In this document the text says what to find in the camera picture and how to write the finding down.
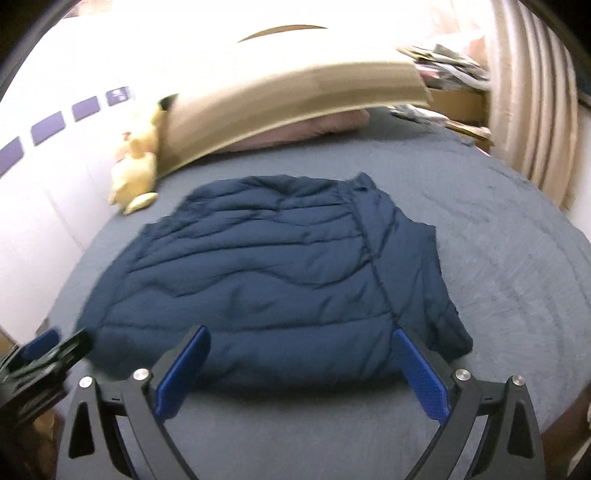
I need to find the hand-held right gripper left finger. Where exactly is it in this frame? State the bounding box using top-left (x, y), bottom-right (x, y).
top-left (54, 324), bottom-right (212, 480)

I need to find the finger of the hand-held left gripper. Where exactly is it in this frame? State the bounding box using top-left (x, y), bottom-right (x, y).
top-left (45, 329), bottom-right (94, 373)
top-left (20, 327), bottom-right (64, 363)

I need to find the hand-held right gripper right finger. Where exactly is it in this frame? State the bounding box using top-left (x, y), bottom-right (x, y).
top-left (392, 327), bottom-right (546, 480)

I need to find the navy puffer jacket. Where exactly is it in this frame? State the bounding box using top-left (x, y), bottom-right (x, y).
top-left (76, 172), bottom-right (475, 388)

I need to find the pile of clothes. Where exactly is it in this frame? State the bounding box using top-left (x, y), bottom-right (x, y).
top-left (399, 41), bottom-right (491, 90)

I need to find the brown cardboard box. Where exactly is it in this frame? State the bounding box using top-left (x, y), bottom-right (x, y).
top-left (0, 323), bottom-right (21, 352)

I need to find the white wardrobe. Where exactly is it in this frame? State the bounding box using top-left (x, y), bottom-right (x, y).
top-left (0, 46), bottom-right (162, 333)

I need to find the grey bed sheet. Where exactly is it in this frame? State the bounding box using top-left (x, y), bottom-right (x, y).
top-left (46, 108), bottom-right (591, 480)

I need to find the yellow plush toy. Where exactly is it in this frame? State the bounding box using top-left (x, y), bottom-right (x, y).
top-left (107, 95), bottom-right (178, 216)

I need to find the purple printed wardrobe panel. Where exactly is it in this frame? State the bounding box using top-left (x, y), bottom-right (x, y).
top-left (105, 86), bottom-right (134, 107)

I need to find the white patterned cloth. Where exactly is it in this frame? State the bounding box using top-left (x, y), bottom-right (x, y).
top-left (390, 104), bottom-right (448, 125)

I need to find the pink pillow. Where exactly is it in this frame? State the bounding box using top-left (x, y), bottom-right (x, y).
top-left (226, 108), bottom-right (371, 153)

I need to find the beige wooden board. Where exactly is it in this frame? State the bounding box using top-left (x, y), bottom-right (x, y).
top-left (159, 58), bottom-right (435, 178)

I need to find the beige curtain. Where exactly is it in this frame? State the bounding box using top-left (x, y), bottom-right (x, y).
top-left (485, 0), bottom-right (580, 213)

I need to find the brown arched headboard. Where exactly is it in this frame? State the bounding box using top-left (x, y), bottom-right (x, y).
top-left (238, 25), bottom-right (333, 44)

